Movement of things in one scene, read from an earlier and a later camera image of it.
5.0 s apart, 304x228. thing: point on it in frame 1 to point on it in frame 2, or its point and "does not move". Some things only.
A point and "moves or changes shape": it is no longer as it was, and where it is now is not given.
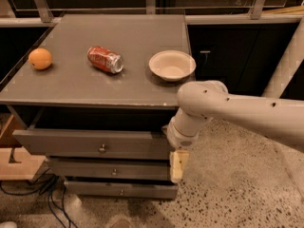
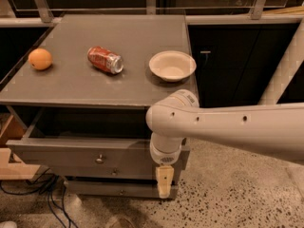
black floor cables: [55, 189] does not move
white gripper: [179, 139] to [165, 157]
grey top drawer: [97, 143] moves or changes shape
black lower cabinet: [243, 56] does not move
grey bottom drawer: [123, 189] does not move
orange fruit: [40, 58] does not move
